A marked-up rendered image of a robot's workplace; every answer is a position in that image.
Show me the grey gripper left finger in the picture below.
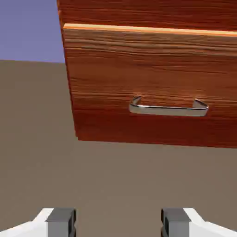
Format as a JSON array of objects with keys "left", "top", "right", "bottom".
[{"left": 0, "top": 207, "right": 77, "bottom": 237}]

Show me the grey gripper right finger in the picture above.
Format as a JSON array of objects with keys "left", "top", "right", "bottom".
[{"left": 160, "top": 207, "right": 237, "bottom": 237}]

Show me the reddish wooden drawer front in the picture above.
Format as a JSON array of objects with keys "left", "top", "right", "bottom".
[{"left": 62, "top": 23, "right": 237, "bottom": 149}]

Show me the reddish wooden cabinet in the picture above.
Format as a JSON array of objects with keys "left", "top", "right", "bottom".
[{"left": 56, "top": 0, "right": 237, "bottom": 149}]

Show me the curved silver metal handle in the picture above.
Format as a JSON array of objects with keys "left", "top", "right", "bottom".
[{"left": 129, "top": 95, "right": 209, "bottom": 117}]

